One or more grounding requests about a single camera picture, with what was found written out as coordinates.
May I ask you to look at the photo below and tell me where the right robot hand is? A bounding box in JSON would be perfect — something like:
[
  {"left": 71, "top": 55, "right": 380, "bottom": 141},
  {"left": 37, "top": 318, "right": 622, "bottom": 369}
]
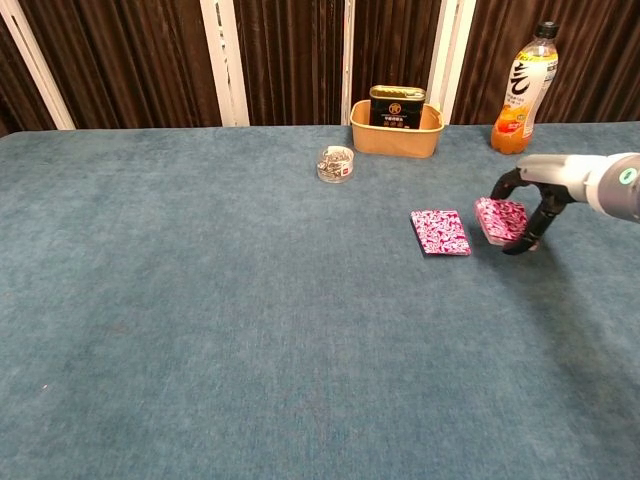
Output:
[{"left": 489, "top": 153, "right": 609, "bottom": 257}]

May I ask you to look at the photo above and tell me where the pink patterned pack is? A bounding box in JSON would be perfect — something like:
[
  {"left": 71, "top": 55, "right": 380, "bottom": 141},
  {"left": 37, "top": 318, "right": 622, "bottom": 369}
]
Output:
[
  {"left": 473, "top": 196, "right": 530, "bottom": 249},
  {"left": 410, "top": 209, "right": 473, "bottom": 259}
]

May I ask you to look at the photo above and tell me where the orange juice plastic bottle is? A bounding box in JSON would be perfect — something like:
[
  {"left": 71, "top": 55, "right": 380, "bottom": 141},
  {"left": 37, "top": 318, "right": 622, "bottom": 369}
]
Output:
[{"left": 490, "top": 20, "right": 560, "bottom": 156}]

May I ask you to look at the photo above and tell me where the dark brown curtain panel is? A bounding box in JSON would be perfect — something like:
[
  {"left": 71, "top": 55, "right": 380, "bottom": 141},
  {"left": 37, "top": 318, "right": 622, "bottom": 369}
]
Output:
[
  {"left": 17, "top": 0, "right": 224, "bottom": 131},
  {"left": 451, "top": 0, "right": 640, "bottom": 126},
  {"left": 233, "top": 0, "right": 444, "bottom": 127},
  {"left": 0, "top": 19, "right": 57, "bottom": 137}
]

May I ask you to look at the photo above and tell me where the brown paper tub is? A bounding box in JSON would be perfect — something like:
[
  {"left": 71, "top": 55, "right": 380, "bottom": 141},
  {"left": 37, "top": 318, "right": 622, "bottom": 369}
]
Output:
[{"left": 349, "top": 99, "right": 446, "bottom": 160}]

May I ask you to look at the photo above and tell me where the black and gold tin can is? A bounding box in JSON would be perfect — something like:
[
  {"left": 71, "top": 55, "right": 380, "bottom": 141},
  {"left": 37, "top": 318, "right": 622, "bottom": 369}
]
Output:
[{"left": 368, "top": 84, "right": 427, "bottom": 130}]

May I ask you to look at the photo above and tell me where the clear jar of metal clips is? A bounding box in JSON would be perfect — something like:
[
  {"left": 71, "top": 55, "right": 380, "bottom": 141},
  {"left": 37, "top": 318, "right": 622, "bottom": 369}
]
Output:
[{"left": 316, "top": 145, "right": 357, "bottom": 185}]

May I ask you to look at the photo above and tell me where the blue velvet tablecloth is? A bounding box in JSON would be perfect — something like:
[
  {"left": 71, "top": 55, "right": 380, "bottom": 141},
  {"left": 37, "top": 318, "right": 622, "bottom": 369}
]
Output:
[{"left": 0, "top": 121, "right": 640, "bottom": 480}]

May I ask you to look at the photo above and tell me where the thin white frame post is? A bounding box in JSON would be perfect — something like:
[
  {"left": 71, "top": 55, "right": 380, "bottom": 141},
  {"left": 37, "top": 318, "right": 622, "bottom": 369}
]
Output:
[{"left": 340, "top": 0, "right": 355, "bottom": 127}]

